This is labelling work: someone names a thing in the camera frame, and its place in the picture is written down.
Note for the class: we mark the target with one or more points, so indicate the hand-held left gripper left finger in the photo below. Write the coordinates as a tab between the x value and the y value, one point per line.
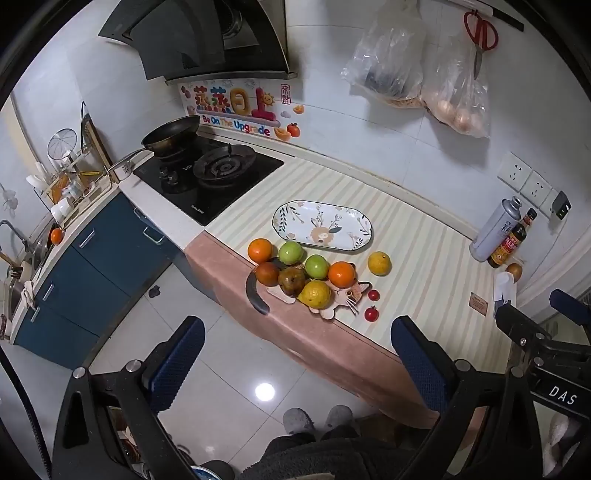
178	364

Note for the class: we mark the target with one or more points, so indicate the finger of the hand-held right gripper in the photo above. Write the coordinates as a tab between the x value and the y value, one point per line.
572	307
521	323

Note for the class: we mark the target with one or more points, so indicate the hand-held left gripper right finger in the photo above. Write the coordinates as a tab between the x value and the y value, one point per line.
418	364

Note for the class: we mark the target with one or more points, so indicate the yellow citrus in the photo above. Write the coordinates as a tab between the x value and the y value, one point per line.
315	294
379	263

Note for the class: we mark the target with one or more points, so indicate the red-brown persimmon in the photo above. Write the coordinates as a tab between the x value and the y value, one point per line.
266	273

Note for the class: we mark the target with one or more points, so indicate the dark red apple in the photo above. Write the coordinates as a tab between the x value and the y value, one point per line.
292	282

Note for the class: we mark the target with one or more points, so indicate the green apple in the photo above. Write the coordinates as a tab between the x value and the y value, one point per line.
291	252
317	266

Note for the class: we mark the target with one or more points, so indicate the floral oval plate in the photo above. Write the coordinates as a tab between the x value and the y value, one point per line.
323	224

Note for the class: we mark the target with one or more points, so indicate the person's right forearm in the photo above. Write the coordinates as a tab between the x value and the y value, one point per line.
565	443

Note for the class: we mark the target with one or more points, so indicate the white plastic packet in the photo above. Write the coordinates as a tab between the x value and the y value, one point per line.
503	290

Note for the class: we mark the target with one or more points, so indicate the small brown card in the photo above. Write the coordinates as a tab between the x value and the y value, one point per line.
479	304

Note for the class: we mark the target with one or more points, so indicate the brown egg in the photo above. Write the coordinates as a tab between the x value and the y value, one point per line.
514	271

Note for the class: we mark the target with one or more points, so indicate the cherry tomato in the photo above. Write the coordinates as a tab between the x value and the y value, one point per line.
373	294
371	314

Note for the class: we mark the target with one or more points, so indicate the small dark floor item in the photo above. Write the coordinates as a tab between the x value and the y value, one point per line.
154	291

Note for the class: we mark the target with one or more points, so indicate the dark soy sauce bottle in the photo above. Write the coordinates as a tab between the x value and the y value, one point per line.
508	244

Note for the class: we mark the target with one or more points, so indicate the grey slipper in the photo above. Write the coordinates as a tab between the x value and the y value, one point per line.
299	421
340	417

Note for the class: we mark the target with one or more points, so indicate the cat-shaped mat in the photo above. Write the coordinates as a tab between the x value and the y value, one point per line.
348	300

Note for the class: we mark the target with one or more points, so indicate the grey gas canister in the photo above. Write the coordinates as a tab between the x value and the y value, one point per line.
494	230

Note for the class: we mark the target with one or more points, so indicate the black plug adapter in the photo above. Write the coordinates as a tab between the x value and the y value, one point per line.
561	205

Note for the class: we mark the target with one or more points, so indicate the blue kitchen cabinet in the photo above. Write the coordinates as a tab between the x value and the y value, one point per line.
106	258

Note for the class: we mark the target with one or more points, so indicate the person's dark clothing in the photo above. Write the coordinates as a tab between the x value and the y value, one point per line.
323	457

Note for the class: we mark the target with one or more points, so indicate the striped table mat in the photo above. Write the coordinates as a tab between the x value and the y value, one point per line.
415	230

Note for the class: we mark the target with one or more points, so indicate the white cloth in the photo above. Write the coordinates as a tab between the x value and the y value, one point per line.
30	295

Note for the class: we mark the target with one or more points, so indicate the small orange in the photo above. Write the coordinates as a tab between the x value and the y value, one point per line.
56	236

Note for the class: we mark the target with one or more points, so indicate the black gas stove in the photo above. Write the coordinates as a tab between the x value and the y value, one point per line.
240	184

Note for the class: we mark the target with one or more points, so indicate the white mug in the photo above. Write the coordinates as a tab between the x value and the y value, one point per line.
123	171

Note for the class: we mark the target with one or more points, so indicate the dish rack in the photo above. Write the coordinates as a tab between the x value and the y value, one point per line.
69	184

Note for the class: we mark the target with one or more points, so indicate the metal faucet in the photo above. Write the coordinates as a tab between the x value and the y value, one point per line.
14	230

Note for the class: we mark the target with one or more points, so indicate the plastic bag with eggs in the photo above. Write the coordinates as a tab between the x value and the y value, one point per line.
457	101

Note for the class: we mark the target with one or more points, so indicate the black frying pan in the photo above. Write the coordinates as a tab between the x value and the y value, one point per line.
171	134

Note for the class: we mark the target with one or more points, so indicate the metal strainer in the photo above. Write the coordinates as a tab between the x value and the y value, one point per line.
62	143

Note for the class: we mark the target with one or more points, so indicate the plastic bag with dark contents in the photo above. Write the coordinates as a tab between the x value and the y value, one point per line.
388	60

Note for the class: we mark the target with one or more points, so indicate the black range hood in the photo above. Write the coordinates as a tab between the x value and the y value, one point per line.
184	37

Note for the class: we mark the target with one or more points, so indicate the white wall socket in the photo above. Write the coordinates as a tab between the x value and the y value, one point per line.
515	171
537	189

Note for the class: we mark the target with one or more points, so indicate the colourful wall sticker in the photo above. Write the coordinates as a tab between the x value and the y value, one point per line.
231	106

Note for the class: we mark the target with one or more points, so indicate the black wall rail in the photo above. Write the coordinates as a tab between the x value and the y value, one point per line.
508	16

